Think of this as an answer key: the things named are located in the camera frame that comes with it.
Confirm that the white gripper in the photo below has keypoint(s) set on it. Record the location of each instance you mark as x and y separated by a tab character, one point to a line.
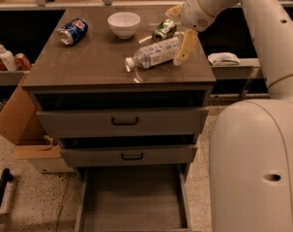
192	15

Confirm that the clear plastic water bottle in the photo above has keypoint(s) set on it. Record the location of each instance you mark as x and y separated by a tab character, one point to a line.
153	54

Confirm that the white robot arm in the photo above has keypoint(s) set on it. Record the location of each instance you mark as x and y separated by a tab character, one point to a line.
251	144

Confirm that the grey drawer cabinet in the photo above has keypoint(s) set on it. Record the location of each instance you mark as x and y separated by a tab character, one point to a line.
92	75

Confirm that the grey top drawer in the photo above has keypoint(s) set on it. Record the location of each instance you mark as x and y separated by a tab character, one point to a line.
123	122

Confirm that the grey middle drawer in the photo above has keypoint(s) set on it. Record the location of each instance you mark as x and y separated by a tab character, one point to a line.
141	155

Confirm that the grey open bottom drawer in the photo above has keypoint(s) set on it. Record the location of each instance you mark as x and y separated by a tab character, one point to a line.
137	198

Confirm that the white pump bottle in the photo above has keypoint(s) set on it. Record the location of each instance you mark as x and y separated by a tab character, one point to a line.
8	59

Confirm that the green soda can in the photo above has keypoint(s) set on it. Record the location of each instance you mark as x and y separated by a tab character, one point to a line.
165	30

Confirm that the folded white cloth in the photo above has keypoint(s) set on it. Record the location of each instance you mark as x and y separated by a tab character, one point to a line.
223	59

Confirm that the white ceramic bowl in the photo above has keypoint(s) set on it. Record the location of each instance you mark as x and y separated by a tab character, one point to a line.
124	24

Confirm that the grey right shelf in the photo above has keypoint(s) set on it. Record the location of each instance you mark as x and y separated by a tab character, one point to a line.
248	68

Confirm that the grey shelf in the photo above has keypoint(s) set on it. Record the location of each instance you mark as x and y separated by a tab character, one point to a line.
8	78
248	68

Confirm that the blue pepsi can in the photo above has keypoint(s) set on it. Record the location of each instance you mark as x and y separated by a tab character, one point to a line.
73	31

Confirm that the red soda can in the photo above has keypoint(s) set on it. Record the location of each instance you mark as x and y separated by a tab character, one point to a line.
23	61

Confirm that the grey left shelf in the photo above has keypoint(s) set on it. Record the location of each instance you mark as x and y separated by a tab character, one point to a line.
8	78

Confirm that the cardboard box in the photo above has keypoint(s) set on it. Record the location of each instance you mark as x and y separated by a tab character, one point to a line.
19	124

